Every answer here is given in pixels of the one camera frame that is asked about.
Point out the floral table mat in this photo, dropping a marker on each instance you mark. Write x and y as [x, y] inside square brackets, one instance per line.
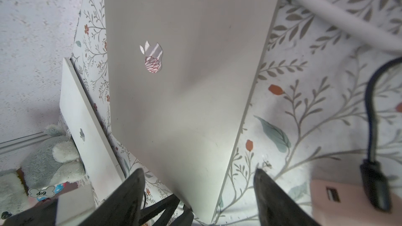
[306, 118]

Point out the pink charger plug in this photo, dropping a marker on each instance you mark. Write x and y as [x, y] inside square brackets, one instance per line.
[338, 204]

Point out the silver laptop back right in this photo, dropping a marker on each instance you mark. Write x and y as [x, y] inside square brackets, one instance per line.
[181, 73]

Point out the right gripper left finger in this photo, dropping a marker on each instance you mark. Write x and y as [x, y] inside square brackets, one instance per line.
[122, 207]

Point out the grey husky plush toy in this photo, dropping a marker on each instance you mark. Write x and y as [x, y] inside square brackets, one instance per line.
[42, 174]

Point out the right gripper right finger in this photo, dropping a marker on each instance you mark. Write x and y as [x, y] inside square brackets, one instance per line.
[275, 207]

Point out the white laptop back left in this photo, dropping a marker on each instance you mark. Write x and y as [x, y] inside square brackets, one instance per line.
[101, 164]

